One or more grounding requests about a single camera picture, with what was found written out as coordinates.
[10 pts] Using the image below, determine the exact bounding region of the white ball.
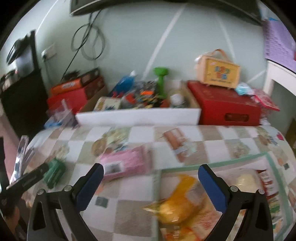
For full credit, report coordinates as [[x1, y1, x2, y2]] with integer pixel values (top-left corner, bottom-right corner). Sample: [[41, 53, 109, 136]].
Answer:
[[170, 93, 185, 107]]

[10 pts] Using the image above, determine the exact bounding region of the green snack packet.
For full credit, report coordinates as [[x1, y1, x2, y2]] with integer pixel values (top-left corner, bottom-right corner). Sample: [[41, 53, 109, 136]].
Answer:
[[43, 158, 67, 189]]

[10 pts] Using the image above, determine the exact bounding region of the dark printed box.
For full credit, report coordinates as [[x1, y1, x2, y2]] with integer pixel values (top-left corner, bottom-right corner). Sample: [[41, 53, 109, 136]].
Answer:
[[77, 67, 104, 100]]

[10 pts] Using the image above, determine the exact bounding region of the pile of small toys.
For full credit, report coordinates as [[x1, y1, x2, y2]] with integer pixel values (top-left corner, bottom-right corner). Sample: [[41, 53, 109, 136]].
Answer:
[[120, 81, 167, 109]]

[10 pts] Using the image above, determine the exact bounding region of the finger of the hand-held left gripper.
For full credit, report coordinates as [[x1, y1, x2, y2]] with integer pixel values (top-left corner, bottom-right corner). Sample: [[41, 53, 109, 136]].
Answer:
[[0, 163, 50, 205]]

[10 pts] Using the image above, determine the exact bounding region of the yellow toy card box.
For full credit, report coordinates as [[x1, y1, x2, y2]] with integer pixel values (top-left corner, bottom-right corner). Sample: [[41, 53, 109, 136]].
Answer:
[[94, 96, 122, 112]]

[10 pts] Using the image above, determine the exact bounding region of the pink snack packet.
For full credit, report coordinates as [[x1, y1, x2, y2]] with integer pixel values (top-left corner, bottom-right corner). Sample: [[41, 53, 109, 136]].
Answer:
[[99, 146, 153, 181]]

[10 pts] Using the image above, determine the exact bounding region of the white foam board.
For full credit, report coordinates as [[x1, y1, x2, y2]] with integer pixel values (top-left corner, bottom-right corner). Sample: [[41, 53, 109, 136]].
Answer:
[[75, 107, 201, 127]]

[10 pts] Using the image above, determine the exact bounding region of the yellow snack packet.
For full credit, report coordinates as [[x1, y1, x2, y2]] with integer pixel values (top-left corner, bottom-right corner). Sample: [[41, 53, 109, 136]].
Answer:
[[143, 174, 208, 224]]

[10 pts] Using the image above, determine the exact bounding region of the clear bun packet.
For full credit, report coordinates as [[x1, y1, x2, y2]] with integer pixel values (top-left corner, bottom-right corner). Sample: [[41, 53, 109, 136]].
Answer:
[[231, 169, 262, 195]]

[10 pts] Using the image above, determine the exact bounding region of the red white snack packet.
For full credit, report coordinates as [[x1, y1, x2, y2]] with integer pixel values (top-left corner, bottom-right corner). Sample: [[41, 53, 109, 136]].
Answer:
[[257, 169, 281, 197]]

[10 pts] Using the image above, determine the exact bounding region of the blue plastic bag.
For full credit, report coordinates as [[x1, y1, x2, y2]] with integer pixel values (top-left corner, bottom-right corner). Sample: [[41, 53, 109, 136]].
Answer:
[[111, 71, 137, 98]]

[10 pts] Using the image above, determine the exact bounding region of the wall socket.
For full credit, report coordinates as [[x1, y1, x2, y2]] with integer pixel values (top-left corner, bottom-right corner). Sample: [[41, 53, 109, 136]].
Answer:
[[42, 44, 57, 61]]

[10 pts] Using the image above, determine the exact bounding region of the wet wipes pack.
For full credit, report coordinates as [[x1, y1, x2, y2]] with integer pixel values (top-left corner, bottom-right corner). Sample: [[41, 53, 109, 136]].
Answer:
[[235, 82, 255, 96]]

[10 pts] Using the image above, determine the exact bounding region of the red patterned flat box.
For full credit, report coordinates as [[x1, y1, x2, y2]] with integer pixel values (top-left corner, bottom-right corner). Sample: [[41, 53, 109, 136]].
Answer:
[[253, 88, 280, 116]]

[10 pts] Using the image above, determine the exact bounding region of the large brown cardboard box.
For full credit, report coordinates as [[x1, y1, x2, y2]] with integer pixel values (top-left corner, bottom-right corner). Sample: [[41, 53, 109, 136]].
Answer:
[[79, 80, 201, 114]]

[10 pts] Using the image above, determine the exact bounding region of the black cabinet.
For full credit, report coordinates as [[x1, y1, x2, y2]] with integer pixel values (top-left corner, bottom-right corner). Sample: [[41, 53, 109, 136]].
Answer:
[[0, 30, 50, 132]]

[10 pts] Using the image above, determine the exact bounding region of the black cable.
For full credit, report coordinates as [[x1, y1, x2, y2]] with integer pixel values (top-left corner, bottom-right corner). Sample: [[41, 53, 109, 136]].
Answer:
[[60, 11, 107, 81]]

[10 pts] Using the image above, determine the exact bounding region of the orange box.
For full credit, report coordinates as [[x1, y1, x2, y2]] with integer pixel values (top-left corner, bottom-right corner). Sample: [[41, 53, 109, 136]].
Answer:
[[50, 79, 82, 94]]

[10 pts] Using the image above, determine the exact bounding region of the clear packet green print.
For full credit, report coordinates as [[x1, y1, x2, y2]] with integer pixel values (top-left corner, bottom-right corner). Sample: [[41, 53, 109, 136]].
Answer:
[[266, 197, 289, 232]]

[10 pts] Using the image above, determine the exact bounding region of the black television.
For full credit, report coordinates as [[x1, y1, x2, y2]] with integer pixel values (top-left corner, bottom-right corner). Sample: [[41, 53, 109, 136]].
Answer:
[[69, 0, 264, 26]]

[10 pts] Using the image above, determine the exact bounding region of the teal rimmed white tray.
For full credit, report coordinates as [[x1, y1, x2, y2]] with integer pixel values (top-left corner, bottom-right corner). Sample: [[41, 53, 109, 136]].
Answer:
[[159, 152, 294, 241]]

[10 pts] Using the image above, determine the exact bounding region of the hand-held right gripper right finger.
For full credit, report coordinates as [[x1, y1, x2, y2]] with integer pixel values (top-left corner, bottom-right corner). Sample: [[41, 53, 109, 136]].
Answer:
[[198, 164, 274, 241]]

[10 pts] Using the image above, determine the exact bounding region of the red carton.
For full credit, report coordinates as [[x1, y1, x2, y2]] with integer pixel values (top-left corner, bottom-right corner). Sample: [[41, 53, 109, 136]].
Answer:
[[47, 89, 88, 115]]

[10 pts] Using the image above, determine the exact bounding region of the yellow wooden box with handle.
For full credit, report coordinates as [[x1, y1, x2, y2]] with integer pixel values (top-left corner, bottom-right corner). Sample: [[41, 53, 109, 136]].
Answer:
[[196, 49, 241, 89]]

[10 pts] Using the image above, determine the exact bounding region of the black appliance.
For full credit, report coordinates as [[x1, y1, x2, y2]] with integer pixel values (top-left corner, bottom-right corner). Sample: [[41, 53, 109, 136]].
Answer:
[[6, 38, 35, 77]]

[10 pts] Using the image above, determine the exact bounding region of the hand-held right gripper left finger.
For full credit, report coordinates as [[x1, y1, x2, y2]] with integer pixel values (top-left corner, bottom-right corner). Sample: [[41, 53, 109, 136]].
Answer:
[[27, 163, 104, 241]]

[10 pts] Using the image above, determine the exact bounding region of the purple plastic basket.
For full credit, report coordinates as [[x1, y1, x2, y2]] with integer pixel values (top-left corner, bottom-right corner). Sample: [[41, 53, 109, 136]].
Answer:
[[264, 19, 296, 70]]

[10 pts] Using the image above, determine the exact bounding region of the green dumbbell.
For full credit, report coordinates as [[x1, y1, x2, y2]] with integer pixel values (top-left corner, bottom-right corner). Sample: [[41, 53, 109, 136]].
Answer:
[[153, 67, 170, 98]]

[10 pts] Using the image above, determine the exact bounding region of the clear plastic box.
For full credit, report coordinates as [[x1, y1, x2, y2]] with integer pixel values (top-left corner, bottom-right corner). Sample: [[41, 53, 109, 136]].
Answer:
[[46, 100, 77, 127]]

